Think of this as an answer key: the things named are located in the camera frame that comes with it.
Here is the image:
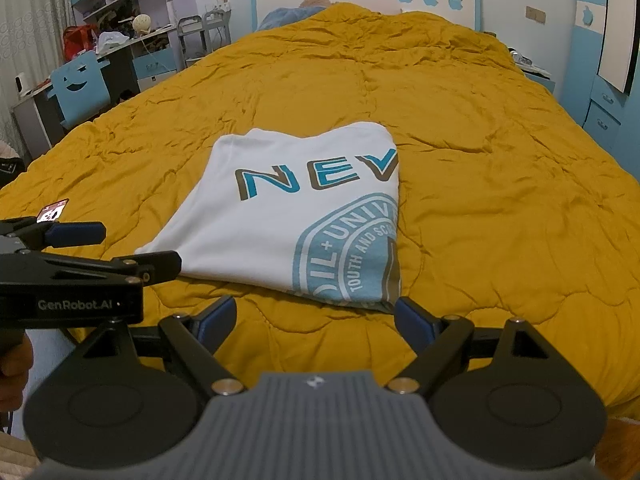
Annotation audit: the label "red bag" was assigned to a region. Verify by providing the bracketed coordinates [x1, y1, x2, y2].
[62, 25, 99, 60]

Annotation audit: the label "blue and white cabinet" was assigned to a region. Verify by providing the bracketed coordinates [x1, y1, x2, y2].
[564, 0, 640, 183]

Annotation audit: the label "white panel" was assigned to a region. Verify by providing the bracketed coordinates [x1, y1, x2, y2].
[597, 0, 640, 95]

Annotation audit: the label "mustard yellow quilted blanket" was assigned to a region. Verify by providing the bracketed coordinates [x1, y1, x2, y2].
[0, 2, 640, 412]

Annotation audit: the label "blue nightstand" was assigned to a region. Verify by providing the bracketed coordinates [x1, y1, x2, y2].
[509, 48, 557, 95]

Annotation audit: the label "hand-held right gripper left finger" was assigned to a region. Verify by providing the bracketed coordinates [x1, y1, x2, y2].
[95, 295, 247, 396]

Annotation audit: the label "white printed t-shirt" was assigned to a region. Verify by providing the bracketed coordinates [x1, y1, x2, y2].
[133, 121, 404, 315]

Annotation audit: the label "person's left hand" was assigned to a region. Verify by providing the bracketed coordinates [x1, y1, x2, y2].
[0, 332, 35, 413]

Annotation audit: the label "blue pillow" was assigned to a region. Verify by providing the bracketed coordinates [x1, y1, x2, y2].
[257, 0, 332, 31]

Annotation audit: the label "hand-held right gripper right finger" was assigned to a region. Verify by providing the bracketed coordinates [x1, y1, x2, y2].
[385, 296, 553, 395]

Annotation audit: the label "small red card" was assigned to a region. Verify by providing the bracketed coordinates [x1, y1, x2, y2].
[37, 199, 69, 224]

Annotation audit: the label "grey desk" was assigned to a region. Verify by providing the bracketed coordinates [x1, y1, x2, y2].
[11, 24, 182, 157]

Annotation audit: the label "white crumpled bag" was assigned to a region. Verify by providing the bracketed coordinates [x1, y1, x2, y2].
[96, 31, 132, 53]

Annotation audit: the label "grey trolley rack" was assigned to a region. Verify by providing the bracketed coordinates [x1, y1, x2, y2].
[177, 9, 234, 70]

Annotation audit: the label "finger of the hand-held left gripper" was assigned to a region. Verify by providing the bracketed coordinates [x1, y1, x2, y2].
[20, 250, 183, 287]
[0, 217, 107, 252]

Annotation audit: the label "blue smiley-face chair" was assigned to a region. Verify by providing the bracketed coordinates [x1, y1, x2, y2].
[49, 50, 111, 129]

